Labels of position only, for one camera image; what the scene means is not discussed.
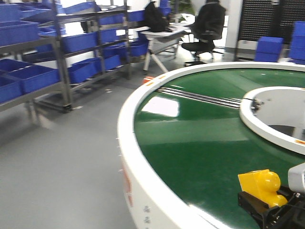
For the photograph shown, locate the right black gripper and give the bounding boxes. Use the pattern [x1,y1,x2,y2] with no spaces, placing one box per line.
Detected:
[238,186,305,229]

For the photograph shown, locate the yellow studded toy brick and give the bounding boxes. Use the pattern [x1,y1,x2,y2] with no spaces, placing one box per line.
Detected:
[238,169,288,208]

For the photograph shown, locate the white outer rim guard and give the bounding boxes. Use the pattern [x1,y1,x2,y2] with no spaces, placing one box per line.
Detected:
[117,62,305,229]

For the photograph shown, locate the stacked blue bins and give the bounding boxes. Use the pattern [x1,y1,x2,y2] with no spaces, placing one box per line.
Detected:
[289,21,305,64]

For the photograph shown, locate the small blue lidded crate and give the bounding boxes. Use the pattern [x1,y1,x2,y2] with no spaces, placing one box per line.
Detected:
[254,36,284,62]

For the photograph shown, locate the black pegboard panel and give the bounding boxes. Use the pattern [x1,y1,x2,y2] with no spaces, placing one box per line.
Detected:
[234,0,305,62]

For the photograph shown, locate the black office chair with jacket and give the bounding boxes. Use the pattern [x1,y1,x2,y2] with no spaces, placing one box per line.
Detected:
[182,0,226,67]

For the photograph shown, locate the white desk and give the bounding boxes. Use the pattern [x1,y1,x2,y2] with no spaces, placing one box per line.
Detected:
[134,23,189,73]

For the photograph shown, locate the black backpack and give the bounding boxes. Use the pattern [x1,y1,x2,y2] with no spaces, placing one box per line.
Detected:
[144,1,170,32]

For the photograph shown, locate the grey storage rack with bins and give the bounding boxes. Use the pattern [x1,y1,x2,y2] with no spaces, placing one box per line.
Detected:
[0,0,142,113]

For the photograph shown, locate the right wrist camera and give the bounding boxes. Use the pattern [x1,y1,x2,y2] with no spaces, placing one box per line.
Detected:
[288,163,305,193]

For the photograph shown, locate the white inner ring guard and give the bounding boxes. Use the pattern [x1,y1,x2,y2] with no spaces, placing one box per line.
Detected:
[240,86,305,155]

